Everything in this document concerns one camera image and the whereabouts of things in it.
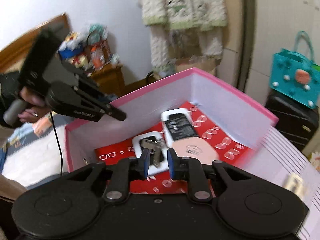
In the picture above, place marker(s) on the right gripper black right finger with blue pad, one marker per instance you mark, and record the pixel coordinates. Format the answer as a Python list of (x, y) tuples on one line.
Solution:
[(190, 170)]

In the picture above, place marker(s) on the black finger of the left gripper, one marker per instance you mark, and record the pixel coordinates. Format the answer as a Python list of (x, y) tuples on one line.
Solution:
[(85, 99)]

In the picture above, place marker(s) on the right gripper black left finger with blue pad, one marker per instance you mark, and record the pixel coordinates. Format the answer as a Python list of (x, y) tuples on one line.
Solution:
[(122, 174)]

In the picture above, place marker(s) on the white black pocket wifi router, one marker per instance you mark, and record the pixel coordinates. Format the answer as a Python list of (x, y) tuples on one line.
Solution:
[(138, 151)]

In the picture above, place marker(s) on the pink round tin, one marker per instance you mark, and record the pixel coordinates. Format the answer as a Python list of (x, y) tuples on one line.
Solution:
[(194, 147)]

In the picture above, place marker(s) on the silver key bunch with ring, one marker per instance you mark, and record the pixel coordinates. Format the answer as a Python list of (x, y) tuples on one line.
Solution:
[(155, 147)]

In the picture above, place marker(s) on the black battery pack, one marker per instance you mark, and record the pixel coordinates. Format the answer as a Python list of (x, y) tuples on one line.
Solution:
[(180, 127)]

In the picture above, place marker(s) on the person hand on handle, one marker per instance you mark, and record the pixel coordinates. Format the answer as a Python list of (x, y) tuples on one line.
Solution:
[(36, 107)]

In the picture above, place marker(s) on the wooden nightstand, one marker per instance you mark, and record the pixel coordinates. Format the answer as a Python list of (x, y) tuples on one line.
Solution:
[(110, 79)]

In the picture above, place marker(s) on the clutter of bags on nightstand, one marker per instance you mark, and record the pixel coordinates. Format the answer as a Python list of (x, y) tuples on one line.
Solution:
[(89, 50)]

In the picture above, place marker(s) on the red patterned paper sheet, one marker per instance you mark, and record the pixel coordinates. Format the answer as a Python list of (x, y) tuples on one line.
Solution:
[(211, 143)]

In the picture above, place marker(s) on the large pink storage box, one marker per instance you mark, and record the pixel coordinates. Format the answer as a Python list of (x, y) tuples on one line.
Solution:
[(210, 103)]

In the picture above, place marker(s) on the black suitcase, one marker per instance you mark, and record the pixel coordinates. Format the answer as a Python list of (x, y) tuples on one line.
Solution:
[(296, 122)]

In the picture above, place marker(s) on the teal felt handbag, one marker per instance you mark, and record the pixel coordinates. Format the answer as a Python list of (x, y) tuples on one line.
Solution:
[(295, 75)]

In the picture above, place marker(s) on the cream knitted sweater hanging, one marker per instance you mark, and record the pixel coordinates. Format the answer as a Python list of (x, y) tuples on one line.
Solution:
[(166, 18)]

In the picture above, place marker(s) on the white wardrobe cabinet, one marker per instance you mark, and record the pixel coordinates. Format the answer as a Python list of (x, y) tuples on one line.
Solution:
[(276, 24)]

